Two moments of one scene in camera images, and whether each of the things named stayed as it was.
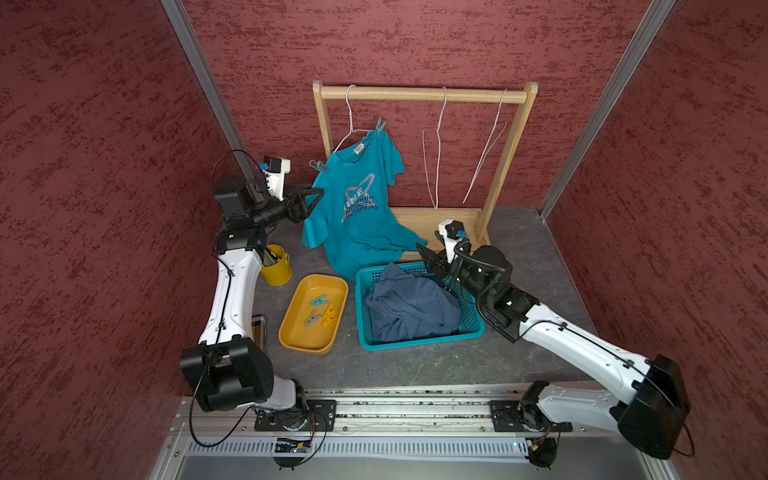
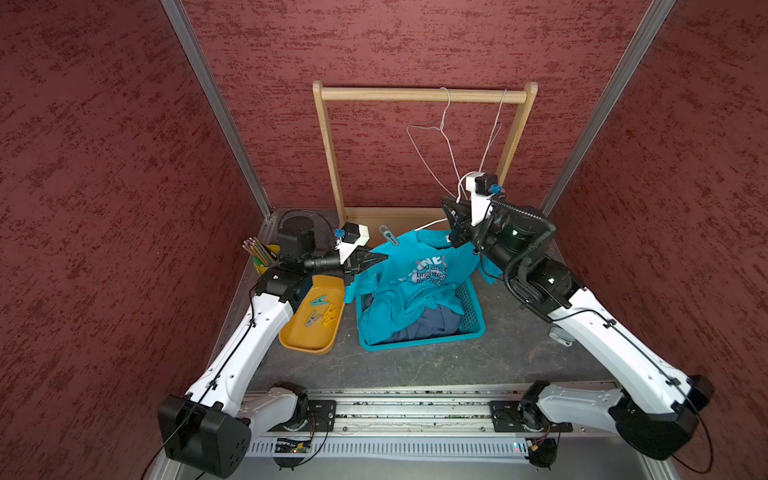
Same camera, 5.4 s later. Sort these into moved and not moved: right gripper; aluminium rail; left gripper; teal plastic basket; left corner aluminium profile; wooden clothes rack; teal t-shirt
Moved: right gripper; teal t-shirt; left gripper
Not moved: aluminium rail; wooden clothes rack; left corner aluminium profile; teal plastic basket
